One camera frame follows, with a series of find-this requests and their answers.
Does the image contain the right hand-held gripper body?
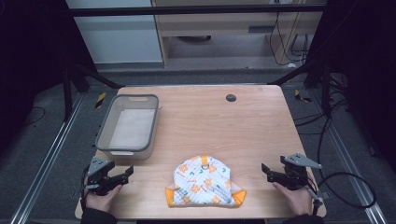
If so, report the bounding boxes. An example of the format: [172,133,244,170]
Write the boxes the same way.
[279,152,323,191]

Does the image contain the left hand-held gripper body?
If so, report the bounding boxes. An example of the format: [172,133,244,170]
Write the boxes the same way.
[83,156,123,197]

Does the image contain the grey-rimmed plastic basket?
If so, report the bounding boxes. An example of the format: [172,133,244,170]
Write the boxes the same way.
[94,93,161,161]

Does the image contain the white orange quilted cloth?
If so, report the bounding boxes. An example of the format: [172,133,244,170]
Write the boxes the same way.
[164,154,248,209]

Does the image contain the person's left hand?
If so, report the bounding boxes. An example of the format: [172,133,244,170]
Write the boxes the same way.
[83,184,123,215]

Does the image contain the person's right hand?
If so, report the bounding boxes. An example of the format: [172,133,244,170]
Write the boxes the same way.
[272,181,314,217]

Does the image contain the yellow black tape marker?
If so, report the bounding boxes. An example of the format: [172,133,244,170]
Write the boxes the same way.
[94,91,107,109]
[293,89,313,104]

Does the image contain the black metal stand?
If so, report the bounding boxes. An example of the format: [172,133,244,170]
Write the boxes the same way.
[268,57,332,118]
[61,60,124,123]

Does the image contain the white cabinet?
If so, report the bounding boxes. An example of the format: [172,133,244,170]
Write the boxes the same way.
[64,0,164,65]

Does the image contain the light wooden desk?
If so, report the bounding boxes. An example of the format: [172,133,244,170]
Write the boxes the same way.
[150,0,326,69]

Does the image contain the black floor cables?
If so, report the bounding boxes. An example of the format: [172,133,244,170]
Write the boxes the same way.
[292,73,351,175]

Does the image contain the aluminium floor rail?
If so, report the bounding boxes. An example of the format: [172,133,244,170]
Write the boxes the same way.
[9,92,86,224]
[309,90,389,224]

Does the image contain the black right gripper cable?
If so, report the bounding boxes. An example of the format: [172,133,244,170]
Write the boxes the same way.
[306,172,377,217]

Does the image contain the thin black floor cable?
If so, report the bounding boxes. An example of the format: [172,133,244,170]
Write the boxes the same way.
[23,105,47,127]

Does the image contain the black hanging cables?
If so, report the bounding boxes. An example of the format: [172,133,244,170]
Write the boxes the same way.
[268,11,311,67]

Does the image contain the black horizontal frame bar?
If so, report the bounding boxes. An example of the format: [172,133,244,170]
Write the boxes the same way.
[66,3,329,18]

